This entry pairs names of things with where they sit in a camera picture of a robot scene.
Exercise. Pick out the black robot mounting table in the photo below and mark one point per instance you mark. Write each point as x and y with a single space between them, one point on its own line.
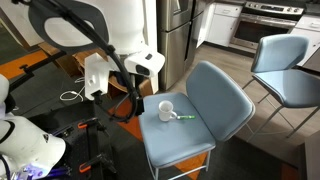
76 140

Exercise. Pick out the white mug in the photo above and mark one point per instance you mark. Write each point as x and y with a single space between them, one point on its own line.
165 111

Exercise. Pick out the green marker pen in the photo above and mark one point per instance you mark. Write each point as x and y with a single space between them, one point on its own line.
185 117

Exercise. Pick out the stainless steel refrigerator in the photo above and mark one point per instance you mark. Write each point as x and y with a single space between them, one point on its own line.
175 40

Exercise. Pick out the black stand bar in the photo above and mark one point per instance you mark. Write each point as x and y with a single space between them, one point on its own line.
36 66

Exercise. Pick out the white kitchen cabinet with open door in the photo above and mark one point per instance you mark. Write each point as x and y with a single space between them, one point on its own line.
221 25

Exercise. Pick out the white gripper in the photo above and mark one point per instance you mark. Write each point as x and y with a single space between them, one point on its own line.
96 75

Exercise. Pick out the blue chair with steel legs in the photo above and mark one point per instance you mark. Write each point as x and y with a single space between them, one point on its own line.
283 66
213 100

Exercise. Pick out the stainless steel oven range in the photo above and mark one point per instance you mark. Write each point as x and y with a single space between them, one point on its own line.
263 28

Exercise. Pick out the white kitchen cabinet with drawer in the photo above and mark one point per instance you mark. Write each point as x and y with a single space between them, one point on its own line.
308 31

